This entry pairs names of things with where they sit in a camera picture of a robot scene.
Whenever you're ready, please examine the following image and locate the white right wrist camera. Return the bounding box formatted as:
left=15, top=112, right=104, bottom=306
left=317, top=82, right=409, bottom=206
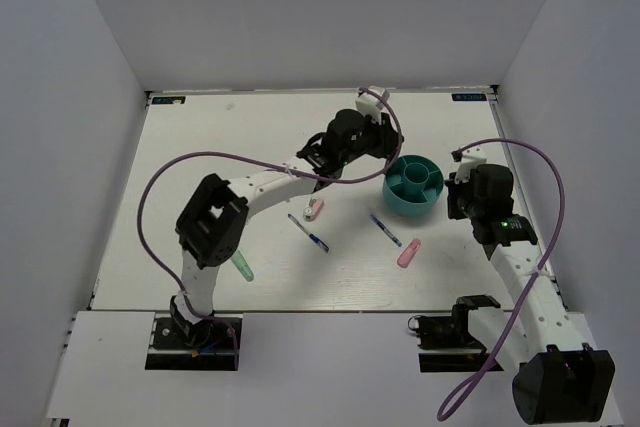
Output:
left=451, top=146, right=487, bottom=184

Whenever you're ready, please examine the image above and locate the pink correction pen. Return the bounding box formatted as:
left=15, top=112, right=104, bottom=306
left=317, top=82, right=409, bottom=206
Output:
left=396, top=238, right=421, bottom=268

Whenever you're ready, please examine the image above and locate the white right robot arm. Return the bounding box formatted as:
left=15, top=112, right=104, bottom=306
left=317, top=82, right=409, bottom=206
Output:
left=445, top=159, right=615, bottom=425

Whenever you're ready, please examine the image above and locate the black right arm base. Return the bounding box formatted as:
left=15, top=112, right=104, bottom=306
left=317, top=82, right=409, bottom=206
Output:
left=407, top=315, right=489, bottom=374

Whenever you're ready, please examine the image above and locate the blue clear ballpoint pen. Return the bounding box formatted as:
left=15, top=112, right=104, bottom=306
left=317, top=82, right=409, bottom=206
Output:
left=287, top=214, right=329, bottom=253

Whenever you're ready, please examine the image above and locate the corner label sticker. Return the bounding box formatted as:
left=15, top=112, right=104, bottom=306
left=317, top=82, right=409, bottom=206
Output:
left=151, top=96, right=186, bottom=105
left=451, top=93, right=487, bottom=102

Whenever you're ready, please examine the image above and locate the mint green correction pen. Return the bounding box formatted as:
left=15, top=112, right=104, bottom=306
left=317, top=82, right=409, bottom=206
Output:
left=231, top=251, right=255, bottom=282

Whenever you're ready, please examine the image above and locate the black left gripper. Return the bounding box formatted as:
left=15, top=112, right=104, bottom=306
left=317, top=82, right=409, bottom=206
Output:
left=340, top=110, right=404, bottom=166

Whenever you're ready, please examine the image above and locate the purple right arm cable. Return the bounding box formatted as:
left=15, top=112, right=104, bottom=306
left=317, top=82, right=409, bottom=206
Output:
left=436, top=138, right=566, bottom=422

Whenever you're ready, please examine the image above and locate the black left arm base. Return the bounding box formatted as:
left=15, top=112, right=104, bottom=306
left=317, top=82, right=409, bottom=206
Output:
left=145, top=317, right=243, bottom=372

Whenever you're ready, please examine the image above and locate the teal round divided organizer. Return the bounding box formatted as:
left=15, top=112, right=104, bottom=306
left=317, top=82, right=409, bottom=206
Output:
left=382, top=155, right=444, bottom=218

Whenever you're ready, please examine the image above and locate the left corner label sticker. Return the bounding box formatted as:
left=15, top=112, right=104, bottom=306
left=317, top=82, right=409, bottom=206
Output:
left=151, top=96, right=186, bottom=105

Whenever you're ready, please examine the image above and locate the right corner label sticker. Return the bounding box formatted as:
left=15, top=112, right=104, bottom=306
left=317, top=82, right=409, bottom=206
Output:
left=451, top=93, right=487, bottom=102

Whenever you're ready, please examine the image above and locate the pink white small stapler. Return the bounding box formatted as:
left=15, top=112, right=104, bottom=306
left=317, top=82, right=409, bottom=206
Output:
left=303, top=197, right=324, bottom=222

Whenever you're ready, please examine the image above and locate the blue clear gel pen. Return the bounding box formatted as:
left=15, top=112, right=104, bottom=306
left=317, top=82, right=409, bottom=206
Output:
left=369, top=213, right=402, bottom=247

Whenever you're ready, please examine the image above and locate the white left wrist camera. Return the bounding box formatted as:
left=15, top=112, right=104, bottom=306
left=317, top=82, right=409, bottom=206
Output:
left=355, top=86, right=390, bottom=124

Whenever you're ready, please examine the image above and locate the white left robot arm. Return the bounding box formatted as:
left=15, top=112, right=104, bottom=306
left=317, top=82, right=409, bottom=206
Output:
left=170, top=109, right=403, bottom=346

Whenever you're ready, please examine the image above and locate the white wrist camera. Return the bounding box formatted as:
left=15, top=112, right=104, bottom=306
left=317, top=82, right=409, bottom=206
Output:
left=451, top=146, right=487, bottom=184
left=355, top=86, right=390, bottom=124

